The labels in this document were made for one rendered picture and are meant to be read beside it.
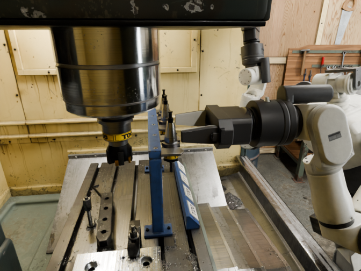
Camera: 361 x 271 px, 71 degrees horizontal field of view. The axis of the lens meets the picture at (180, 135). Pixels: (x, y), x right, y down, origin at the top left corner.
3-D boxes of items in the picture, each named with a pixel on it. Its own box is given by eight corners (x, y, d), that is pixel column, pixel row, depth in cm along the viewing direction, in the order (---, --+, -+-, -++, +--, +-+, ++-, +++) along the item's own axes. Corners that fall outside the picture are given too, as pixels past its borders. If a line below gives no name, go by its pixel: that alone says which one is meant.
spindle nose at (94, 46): (81, 94, 50) (71, 28, 45) (162, 93, 50) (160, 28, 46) (44, 120, 35) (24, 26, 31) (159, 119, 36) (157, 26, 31)
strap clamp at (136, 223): (142, 245, 84) (139, 208, 78) (141, 281, 72) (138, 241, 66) (131, 246, 83) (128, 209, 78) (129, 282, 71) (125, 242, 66)
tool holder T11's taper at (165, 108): (160, 118, 105) (160, 102, 103) (171, 118, 105) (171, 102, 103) (160, 121, 101) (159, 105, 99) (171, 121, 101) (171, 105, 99)
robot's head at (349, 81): (333, 92, 80) (333, 67, 78) (363, 92, 73) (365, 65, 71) (322, 96, 77) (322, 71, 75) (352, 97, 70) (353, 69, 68)
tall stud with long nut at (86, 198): (95, 223, 94) (91, 194, 89) (94, 228, 91) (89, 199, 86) (88, 223, 93) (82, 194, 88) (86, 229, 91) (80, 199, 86)
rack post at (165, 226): (171, 225, 93) (170, 152, 82) (172, 235, 88) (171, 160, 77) (144, 227, 92) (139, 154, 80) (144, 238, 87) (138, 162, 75)
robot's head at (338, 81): (325, 94, 84) (320, 70, 80) (359, 95, 75) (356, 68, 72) (314, 104, 82) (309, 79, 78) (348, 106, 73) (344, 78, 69)
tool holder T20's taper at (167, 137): (165, 138, 85) (164, 119, 83) (178, 138, 85) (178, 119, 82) (163, 143, 81) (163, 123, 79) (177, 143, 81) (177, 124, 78)
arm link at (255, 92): (257, 66, 106) (250, 97, 112) (244, 66, 101) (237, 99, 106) (271, 70, 102) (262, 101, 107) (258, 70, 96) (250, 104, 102)
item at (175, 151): (182, 148, 82) (182, 146, 81) (185, 156, 77) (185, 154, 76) (160, 149, 81) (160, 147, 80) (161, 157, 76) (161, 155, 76)
